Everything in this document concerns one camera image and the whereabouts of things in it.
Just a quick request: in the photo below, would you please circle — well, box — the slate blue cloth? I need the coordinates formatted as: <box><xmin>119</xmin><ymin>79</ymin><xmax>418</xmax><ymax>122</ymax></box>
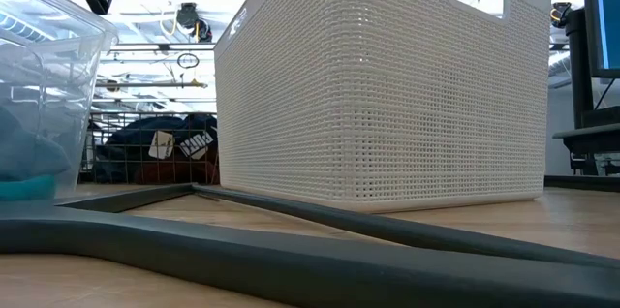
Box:
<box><xmin>0</xmin><ymin>104</ymin><xmax>73</xmax><ymax>183</ymax></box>

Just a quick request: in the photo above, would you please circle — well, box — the teal cloth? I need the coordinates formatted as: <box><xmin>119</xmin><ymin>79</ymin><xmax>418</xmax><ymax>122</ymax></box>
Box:
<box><xmin>0</xmin><ymin>174</ymin><xmax>57</xmax><ymax>201</ymax></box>

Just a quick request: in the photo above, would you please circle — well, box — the metal overhead crossbar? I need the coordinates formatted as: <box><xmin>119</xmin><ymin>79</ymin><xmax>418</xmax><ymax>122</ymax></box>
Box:
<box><xmin>94</xmin><ymin>79</ymin><xmax>209</xmax><ymax>90</ymax></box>
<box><xmin>108</xmin><ymin>43</ymin><xmax>217</xmax><ymax>53</ymax></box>

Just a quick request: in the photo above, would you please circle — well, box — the clear plastic storage bin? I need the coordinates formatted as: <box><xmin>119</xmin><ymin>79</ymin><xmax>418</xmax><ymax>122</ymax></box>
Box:
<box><xmin>0</xmin><ymin>0</ymin><xmax>119</xmax><ymax>202</ymax></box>

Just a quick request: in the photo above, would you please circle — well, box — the dark red cloth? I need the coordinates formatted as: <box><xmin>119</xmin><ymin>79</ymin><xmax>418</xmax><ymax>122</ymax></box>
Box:
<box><xmin>133</xmin><ymin>158</ymin><xmax>219</xmax><ymax>185</ymax></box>

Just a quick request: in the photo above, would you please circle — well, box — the white woven plastic basket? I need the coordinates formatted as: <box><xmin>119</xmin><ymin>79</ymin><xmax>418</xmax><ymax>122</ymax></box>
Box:
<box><xmin>213</xmin><ymin>0</ymin><xmax>553</xmax><ymax>214</ymax></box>

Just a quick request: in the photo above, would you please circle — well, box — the grey clothes hanger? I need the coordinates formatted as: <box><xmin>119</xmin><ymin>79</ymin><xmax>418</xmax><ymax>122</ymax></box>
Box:
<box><xmin>0</xmin><ymin>182</ymin><xmax>620</xmax><ymax>308</ymax></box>

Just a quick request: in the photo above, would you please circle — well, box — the black monitor stand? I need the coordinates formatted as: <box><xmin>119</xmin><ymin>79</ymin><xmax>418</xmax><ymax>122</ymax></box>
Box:
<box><xmin>565</xmin><ymin>7</ymin><xmax>620</xmax><ymax>130</ymax></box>

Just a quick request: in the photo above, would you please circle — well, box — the dark grey desk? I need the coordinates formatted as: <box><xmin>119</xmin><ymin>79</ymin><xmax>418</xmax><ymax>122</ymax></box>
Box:
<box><xmin>551</xmin><ymin>122</ymin><xmax>620</xmax><ymax>177</ymax></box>

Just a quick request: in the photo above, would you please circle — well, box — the black computer monitor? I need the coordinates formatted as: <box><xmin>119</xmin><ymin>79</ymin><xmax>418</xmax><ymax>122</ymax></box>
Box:
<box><xmin>582</xmin><ymin>0</ymin><xmax>620</xmax><ymax>80</ymax></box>

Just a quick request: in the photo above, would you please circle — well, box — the black overhead camera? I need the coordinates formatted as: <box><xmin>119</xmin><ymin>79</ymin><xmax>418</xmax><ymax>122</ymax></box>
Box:
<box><xmin>176</xmin><ymin>2</ymin><xmax>213</xmax><ymax>43</ymax></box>

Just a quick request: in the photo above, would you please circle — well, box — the black cable loop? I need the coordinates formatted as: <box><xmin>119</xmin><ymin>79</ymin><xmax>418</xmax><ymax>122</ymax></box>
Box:
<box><xmin>176</xmin><ymin>52</ymin><xmax>200</xmax><ymax>70</ymax></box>

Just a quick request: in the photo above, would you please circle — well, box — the metal wire basket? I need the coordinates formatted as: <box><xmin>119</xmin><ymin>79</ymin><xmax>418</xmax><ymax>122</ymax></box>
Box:
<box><xmin>77</xmin><ymin>111</ymin><xmax>220</xmax><ymax>186</ymax></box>

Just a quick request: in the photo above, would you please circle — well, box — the black table frame rail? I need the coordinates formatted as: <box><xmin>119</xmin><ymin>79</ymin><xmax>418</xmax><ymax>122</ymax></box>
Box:
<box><xmin>544</xmin><ymin>174</ymin><xmax>620</xmax><ymax>193</ymax></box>

